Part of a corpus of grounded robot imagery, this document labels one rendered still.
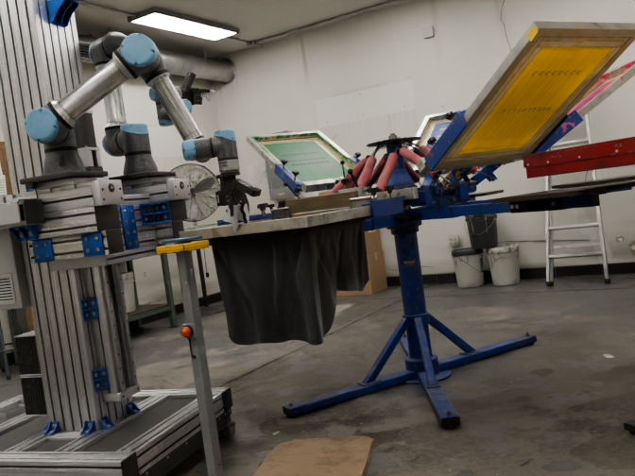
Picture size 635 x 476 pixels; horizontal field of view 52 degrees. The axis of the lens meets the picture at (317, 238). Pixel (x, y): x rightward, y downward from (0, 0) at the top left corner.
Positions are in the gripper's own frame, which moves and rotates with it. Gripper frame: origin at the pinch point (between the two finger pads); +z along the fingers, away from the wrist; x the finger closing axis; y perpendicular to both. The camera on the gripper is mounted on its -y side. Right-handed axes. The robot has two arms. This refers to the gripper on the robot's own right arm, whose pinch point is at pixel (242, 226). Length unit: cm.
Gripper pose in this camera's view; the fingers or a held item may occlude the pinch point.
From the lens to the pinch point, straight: 239.0
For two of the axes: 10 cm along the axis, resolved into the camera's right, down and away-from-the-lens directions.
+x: -5.1, 1.1, -8.5
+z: 1.3, 9.9, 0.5
